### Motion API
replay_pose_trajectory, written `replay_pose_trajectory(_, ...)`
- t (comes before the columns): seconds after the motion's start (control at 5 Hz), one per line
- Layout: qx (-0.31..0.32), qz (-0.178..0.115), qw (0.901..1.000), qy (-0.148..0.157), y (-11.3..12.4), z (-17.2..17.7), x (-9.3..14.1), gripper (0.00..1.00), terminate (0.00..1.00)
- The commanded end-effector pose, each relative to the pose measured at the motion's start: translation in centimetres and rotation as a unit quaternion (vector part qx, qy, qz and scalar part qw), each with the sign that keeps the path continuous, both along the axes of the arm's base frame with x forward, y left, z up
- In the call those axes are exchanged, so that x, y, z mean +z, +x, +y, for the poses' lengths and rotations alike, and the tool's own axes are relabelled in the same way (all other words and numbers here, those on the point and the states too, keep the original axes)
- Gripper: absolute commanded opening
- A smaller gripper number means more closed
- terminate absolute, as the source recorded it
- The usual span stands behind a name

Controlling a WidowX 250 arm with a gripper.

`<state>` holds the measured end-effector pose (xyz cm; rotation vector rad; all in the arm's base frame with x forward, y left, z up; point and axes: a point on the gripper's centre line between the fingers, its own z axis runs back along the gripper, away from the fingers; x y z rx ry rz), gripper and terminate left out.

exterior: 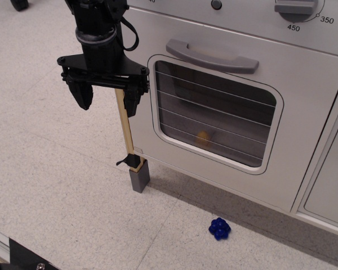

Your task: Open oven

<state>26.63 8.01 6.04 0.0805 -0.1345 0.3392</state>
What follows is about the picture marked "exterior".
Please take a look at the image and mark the black caster wheel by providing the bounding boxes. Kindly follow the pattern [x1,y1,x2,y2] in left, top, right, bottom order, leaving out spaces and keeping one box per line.
[10,0,29,12]

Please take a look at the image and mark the wooden kitchen leg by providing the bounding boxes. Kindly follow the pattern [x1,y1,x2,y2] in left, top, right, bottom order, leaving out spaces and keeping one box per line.
[114,88,144,172]

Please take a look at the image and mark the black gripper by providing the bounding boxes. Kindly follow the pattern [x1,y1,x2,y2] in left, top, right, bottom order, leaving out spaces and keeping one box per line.
[57,44,149,118]

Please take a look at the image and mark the black tape piece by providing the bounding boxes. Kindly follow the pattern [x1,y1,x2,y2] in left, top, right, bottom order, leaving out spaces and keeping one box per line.
[116,154,141,168]

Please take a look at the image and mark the blue toy grapes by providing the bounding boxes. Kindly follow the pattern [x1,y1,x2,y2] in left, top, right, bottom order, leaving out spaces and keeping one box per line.
[208,217,232,241]

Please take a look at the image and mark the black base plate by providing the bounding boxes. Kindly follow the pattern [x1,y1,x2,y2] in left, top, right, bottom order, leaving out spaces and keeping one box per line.
[0,239,59,270]

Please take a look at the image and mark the white toy kitchen cabinet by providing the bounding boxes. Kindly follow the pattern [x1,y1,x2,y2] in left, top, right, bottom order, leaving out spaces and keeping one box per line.
[126,1,338,235]

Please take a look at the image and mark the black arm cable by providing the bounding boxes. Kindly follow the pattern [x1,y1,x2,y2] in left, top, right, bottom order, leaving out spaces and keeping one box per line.
[121,16,139,52]

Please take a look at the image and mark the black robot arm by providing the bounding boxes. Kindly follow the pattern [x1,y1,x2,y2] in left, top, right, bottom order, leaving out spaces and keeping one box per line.
[57,1,149,117]

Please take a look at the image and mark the grey oven door handle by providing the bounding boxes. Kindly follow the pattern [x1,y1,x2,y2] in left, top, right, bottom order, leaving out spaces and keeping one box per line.
[166,39,259,74]

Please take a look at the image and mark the grey leg foot cap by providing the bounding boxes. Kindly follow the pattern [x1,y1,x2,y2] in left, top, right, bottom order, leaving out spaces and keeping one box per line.
[129,160,150,193]

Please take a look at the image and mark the white cabinet drawer door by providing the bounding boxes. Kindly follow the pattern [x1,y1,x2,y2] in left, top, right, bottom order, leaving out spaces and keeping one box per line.
[300,117,338,227]

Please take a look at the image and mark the white toy oven door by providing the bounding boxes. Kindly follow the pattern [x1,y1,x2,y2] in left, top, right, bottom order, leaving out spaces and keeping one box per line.
[128,8,338,212]

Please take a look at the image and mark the grey temperature knob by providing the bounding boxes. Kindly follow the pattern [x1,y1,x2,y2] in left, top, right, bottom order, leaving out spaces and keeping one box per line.
[274,0,318,23]

